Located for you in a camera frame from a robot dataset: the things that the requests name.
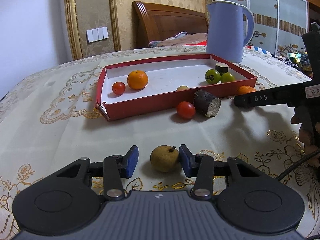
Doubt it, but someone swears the pink crumpled blanket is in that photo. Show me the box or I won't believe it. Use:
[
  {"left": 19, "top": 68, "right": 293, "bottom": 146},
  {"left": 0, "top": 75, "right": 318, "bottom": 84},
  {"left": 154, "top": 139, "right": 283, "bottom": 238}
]
[{"left": 149, "top": 31, "right": 207, "bottom": 48}]

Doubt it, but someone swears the striped colourful bedding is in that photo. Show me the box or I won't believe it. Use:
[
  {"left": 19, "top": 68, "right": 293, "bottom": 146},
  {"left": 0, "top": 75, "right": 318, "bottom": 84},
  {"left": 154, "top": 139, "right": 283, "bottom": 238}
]
[{"left": 244, "top": 46, "right": 313, "bottom": 79}]

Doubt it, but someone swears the yellow longan fruit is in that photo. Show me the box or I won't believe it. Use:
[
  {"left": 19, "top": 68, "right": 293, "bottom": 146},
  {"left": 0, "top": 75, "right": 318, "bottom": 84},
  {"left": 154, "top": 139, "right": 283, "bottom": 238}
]
[{"left": 176, "top": 86, "right": 189, "bottom": 91}]

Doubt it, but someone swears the person right hand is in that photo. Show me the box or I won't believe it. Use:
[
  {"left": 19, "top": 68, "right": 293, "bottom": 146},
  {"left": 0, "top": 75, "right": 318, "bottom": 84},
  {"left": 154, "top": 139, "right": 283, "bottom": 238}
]
[{"left": 290, "top": 113, "right": 320, "bottom": 168}]

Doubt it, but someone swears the red cherry tomato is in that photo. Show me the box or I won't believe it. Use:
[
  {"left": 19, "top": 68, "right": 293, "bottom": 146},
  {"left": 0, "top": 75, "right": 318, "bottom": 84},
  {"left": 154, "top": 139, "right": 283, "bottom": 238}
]
[
  {"left": 176, "top": 101, "right": 196, "bottom": 120},
  {"left": 112, "top": 82, "right": 126, "bottom": 96}
]

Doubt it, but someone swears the orange mandarin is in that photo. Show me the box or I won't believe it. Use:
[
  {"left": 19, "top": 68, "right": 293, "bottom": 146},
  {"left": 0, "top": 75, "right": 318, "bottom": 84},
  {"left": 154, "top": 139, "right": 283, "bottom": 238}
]
[
  {"left": 127, "top": 70, "right": 149, "bottom": 90},
  {"left": 238, "top": 86, "right": 257, "bottom": 95}
]

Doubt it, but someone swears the white wall switch panel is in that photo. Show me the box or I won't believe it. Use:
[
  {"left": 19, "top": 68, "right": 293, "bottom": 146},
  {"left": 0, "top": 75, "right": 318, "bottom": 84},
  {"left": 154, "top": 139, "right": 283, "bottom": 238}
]
[{"left": 86, "top": 27, "right": 109, "bottom": 43}]

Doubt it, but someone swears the blue electric kettle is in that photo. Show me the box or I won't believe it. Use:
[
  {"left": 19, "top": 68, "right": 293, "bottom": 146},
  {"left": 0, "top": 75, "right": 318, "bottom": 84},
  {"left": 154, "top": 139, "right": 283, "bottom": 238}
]
[{"left": 206, "top": 1, "right": 254, "bottom": 63}]

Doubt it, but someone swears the brown longan fruit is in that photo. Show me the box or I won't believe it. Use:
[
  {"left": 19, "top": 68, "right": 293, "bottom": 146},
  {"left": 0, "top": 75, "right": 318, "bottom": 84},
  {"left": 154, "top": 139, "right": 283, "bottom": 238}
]
[{"left": 150, "top": 145, "right": 179, "bottom": 173}]

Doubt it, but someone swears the green tomato with stem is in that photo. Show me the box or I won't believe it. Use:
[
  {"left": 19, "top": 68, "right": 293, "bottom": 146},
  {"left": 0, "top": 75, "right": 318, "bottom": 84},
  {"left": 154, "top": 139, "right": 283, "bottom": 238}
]
[{"left": 205, "top": 69, "right": 221, "bottom": 85}]

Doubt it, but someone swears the red cardboard tray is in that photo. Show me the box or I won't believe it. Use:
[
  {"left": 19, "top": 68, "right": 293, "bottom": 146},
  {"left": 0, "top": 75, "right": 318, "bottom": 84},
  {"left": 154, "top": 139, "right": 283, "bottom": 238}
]
[{"left": 95, "top": 54, "right": 257, "bottom": 121}]

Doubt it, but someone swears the black cable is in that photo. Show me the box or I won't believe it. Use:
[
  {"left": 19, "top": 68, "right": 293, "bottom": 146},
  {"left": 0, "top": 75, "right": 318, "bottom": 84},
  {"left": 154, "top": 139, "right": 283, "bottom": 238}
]
[{"left": 274, "top": 149, "right": 320, "bottom": 181}]

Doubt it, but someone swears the gold picture frame moulding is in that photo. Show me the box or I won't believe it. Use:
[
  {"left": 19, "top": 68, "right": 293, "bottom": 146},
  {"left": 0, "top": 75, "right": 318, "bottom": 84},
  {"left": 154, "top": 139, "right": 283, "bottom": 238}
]
[{"left": 63, "top": 0, "right": 121, "bottom": 60}]

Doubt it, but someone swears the wooden bed headboard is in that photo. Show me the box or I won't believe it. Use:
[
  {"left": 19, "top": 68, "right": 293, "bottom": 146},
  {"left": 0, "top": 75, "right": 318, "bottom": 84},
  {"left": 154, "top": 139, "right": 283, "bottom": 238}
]
[{"left": 132, "top": 1, "right": 208, "bottom": 48}]

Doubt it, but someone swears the sliding door wardrobe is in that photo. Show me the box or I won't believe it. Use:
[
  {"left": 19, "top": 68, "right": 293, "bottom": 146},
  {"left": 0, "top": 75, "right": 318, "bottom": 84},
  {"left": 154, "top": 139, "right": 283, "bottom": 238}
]
[{"left": 222, "top": 0, "right": 319, "bottom": 56}]

